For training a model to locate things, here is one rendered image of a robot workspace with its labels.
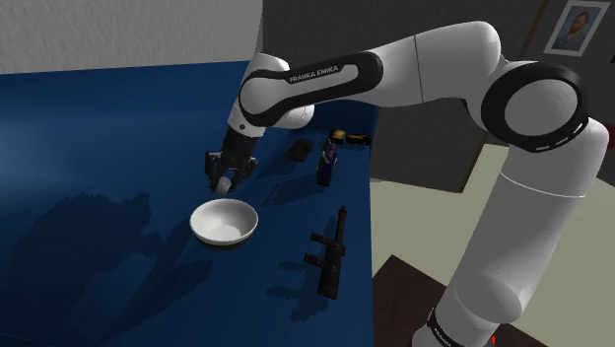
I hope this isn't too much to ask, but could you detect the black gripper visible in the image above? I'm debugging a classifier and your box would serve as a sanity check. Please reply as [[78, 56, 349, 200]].
[[205, 127, 261, 193]]

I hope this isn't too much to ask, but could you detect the small white round thing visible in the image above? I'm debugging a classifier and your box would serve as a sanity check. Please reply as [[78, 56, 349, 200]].
[[214, 175, 235, 196]]

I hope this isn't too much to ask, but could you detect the white bowl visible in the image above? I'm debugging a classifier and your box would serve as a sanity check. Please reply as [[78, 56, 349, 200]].
[[188, 198, 259, 247]]

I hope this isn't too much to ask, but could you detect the flat black box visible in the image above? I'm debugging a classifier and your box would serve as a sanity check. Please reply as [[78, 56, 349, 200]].
[[284, 138, 316, 163]]

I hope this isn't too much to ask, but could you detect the dark blue bottle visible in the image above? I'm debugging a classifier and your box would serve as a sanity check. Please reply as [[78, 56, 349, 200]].
[[315, 139, 338, 187]]

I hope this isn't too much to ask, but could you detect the black toy gun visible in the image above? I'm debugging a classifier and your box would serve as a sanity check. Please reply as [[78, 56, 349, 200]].
[[303, 205, 348, 301]]

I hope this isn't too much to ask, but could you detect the dark brown robot stand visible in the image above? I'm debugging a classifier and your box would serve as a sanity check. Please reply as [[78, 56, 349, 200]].
[[373, 254, 549, 347]]

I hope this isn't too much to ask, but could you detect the framed portrait picture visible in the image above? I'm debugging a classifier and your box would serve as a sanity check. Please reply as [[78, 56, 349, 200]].
[[543, 0, 611, 58]]

